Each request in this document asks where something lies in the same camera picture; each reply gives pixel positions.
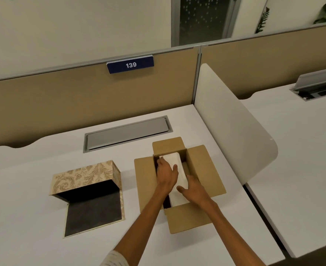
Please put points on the white patterned sleeve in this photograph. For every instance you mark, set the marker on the white patterned sleeve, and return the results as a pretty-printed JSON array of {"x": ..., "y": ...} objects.
[{"x": 114, "y": 259}]

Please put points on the open brown cardboard box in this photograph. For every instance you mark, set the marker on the open brown cardboard box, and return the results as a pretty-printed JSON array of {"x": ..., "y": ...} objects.
[{"x": 204, "y": 174}]

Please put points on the person's right hand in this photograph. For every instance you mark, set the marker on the person's right hand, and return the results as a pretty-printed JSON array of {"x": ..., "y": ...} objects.
[{"x": 194, "y": 192}]

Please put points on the person's right thumb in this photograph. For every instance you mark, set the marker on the person's right thumb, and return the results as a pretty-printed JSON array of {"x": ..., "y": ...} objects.
[{"x": 182, "y": 189}]

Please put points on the person's left hand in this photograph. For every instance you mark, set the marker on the person's left hand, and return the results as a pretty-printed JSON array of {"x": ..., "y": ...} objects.
[{"x": 167, "y": 175}]

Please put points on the slim green plant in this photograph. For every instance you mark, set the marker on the slim green plant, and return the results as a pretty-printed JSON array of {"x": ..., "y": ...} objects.
[{"x": 263, "y": 20}]

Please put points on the blue desk number sign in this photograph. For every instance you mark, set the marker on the blue desk number sign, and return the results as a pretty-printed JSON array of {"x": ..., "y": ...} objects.
[{"x": 130, "y": 65}]

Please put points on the long beige partition panel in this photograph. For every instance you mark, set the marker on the long beige partition panel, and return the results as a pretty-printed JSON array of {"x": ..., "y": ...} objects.
[{"x": 68, "y": 102}]

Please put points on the white tissue stack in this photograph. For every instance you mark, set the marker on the white tissue stack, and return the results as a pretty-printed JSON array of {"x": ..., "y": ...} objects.
[{"x": 182, "y": 174}]

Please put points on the person's left thumb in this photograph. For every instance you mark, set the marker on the person's left thumb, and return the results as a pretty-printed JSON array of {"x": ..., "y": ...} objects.
[{"x": 175, "y": 169}]

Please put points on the person's left forearm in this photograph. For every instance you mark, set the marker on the person's left forearm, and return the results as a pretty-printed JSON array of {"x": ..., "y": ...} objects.
[{"x": 145, "y": 227}]

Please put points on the person's right forearm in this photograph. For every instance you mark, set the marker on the person's right forearm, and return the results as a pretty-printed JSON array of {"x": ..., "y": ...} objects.
[{"x": 229, "y": 235}]

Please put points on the dark dotted glass door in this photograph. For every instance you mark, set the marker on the dark dotted glass door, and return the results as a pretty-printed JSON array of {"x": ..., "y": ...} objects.
[{"x": 204, "y": 17}]

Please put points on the short beige partition panel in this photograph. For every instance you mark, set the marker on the short beige partition panel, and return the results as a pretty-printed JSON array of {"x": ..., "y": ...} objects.
[{"x": 262, "y": 60}]

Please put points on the beige floral patterned box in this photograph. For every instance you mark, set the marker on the beige floral patterned box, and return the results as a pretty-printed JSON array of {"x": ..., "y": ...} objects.
[{"x": 88, "y": 191}]

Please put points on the white curved desk divider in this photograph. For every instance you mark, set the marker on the white curved desk divider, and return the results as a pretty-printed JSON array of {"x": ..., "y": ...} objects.
[{"x": 229, "y": 127}]

